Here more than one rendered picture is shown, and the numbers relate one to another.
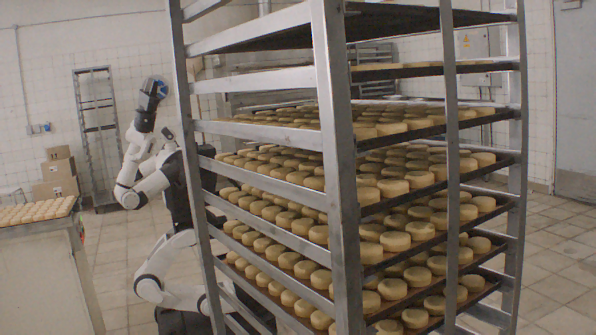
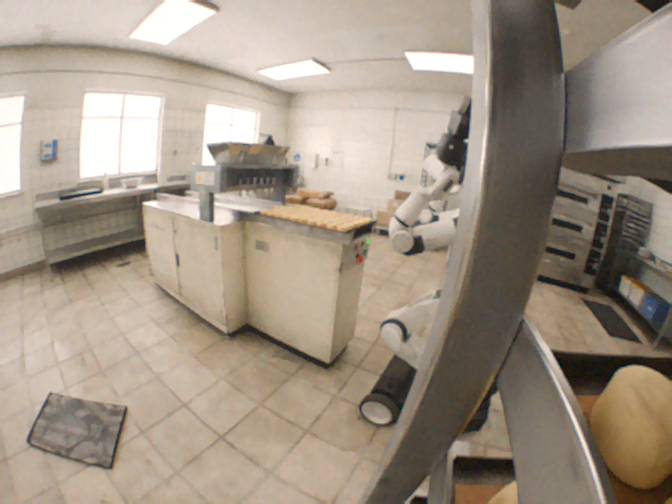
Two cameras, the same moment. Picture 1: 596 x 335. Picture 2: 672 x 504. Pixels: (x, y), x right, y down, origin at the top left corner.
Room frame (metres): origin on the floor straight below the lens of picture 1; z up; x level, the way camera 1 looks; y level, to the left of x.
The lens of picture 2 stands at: (0.95, 0.24, 1.20)
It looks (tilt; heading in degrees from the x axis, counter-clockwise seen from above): 18 degrees down; 47
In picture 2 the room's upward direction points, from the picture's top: 6 degrees clockwise
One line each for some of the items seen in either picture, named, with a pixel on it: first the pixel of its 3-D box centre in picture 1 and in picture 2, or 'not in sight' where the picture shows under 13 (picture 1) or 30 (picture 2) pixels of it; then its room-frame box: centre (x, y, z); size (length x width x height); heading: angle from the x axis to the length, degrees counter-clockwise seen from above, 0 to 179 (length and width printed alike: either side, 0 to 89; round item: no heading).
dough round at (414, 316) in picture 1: (414, 318); not in sight; (0.69, -0.19, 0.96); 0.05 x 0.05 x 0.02
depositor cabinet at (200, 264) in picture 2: not in sight; (210, 253); (1.52, 2.43, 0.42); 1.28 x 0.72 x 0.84; 110
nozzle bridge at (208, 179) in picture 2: not in sight; (247, 189); (1.68, 1.98, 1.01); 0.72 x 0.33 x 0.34; 20
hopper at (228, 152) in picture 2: not in sight; (248, 154); (1.68, 1.98, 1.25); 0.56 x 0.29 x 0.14; 20
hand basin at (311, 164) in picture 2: not in sight; (294, 175); (4.38, 5.58, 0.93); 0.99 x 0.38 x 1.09; 111
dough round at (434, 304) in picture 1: (436, 305); not in sight; (0.72, -0.24, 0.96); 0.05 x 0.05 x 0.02
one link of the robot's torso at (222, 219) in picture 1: (200, 224); not in sight; (2.10, 0.53, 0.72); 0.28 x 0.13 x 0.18; 109
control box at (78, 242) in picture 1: (77, 230); (358, 250); (1.98, 1.16, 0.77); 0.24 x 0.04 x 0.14; 20
